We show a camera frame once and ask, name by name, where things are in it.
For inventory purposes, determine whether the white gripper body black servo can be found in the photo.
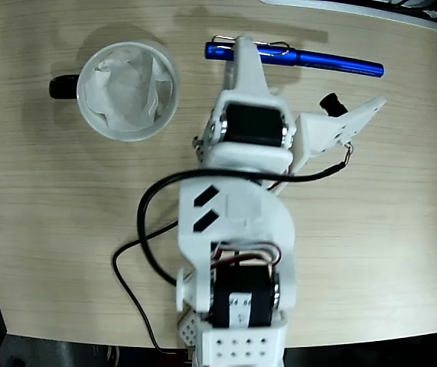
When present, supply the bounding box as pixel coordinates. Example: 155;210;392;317
204;90;298;171

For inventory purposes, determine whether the blue pen with metal clip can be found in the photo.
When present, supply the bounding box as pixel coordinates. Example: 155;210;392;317
204;34;386;78

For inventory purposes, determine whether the crumpled white tissue paper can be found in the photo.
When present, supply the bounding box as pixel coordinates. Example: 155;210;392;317
83;51;174;130

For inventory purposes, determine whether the white flat device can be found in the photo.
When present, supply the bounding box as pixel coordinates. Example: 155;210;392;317
259;0;437;31

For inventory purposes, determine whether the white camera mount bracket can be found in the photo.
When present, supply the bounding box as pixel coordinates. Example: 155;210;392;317
294;95;388;169

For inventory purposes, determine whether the black camera lens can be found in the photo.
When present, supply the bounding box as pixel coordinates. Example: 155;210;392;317
318;92;349;116

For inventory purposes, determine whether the black camera cable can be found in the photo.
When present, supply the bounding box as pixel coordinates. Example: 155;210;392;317
112;158;348;355

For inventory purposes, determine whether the white mug with black handle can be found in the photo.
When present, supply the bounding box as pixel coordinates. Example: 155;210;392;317
48;41;182;143

